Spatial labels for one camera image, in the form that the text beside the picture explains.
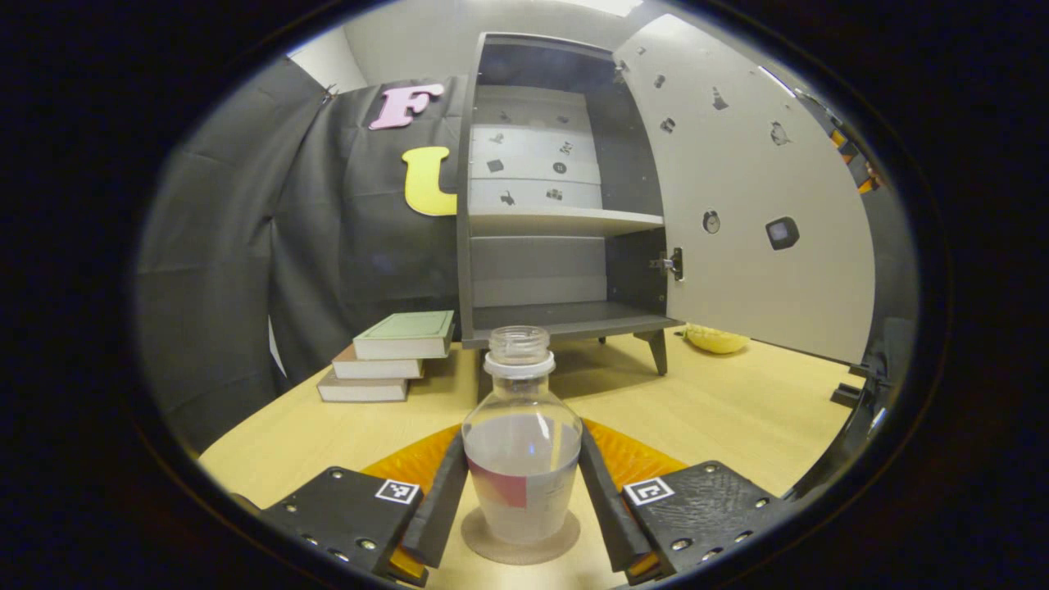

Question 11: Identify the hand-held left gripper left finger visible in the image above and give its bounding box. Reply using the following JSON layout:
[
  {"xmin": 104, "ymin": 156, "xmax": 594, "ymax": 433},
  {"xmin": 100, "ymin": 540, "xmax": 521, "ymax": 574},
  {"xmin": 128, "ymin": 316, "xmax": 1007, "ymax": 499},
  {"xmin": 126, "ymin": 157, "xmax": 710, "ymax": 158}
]
[{"xmin": 262, "ymin": 430, "xmax": 470, "ymax": 588}]

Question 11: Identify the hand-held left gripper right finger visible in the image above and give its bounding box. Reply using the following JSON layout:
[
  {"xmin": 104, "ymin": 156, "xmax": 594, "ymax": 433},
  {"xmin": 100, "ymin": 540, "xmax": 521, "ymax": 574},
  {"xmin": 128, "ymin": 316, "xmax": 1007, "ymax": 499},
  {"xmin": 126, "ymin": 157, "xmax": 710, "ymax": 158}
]
[{"xmin": 578, "ymin": 426, "xmax": 793, "ymax": 585}]

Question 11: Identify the round brown coaster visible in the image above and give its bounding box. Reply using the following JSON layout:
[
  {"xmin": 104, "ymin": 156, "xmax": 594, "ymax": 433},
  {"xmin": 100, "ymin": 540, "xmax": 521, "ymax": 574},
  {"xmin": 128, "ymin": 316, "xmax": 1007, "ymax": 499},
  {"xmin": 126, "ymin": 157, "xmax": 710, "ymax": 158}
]
[{"xmin": 461, "ymin": 506, "xmax": 581, "ymax": 566}]

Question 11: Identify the clear plastic bottle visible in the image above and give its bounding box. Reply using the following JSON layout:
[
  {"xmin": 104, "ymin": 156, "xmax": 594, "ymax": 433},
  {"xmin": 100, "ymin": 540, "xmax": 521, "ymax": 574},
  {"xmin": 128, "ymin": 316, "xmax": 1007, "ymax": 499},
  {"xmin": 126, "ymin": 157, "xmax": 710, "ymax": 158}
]
[{"xmin": 461, "ymin": 325, "xmax": 584, "ymax": 547}]

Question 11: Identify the grey cabinet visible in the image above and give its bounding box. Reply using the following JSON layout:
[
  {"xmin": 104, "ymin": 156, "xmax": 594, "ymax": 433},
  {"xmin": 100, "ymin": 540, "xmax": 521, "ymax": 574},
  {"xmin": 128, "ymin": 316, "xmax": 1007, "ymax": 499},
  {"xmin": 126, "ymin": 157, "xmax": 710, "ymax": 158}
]
[{"xmin": 455, "ymin": 33, "xmax": 685, "ymax": 376}]

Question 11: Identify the beige cabinet door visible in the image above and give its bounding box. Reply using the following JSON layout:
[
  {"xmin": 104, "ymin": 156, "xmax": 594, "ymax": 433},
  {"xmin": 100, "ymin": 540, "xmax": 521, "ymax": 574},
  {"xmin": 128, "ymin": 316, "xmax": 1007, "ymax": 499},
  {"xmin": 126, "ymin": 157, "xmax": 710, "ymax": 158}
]
[{"xmin": 613, "ymin": 14, "xmax": 878, "ymax": 365}]

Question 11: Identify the grey-brown hardcover book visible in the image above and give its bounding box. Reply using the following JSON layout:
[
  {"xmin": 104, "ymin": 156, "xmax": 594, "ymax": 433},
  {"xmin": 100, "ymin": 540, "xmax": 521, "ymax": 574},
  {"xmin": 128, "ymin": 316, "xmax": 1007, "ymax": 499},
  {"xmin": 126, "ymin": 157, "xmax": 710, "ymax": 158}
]
[{"xmin": 316, "ymin": 369, "xmax": 411, "ymax": 403}]

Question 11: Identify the brown hardcover book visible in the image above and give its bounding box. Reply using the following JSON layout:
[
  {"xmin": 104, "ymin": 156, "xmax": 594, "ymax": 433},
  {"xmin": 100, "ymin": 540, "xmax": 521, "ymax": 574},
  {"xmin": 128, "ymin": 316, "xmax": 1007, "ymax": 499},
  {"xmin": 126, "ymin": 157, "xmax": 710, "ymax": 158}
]
[{"xmin": 331, "ymin": 344, "xmax": 427, "ymax": 380}]

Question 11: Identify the yellow plush toy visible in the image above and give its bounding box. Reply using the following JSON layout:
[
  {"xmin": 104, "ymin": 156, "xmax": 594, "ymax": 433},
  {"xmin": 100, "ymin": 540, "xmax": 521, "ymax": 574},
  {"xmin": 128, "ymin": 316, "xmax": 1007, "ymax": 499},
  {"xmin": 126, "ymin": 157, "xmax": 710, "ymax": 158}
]
[{"xmin": 683, "ymin": 322, "xmax": 751, "ymax": 355}]

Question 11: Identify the green hardcover book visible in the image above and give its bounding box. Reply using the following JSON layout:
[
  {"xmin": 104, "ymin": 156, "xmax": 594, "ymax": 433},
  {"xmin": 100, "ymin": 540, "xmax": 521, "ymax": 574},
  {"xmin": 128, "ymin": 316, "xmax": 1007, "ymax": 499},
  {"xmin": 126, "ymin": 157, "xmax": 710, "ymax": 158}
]
[{"xmin": 352, "ymin": 310, "xmax": 456, "ymax": 361}]

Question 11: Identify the black backdrop cloth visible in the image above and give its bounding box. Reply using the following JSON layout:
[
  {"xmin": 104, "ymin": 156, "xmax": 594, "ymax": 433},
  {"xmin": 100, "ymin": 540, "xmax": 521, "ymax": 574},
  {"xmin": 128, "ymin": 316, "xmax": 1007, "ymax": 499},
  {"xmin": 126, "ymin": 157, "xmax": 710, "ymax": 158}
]
[{"xmin": 135, "ymin": 57, "xmax": 919, "ymax": 456}]

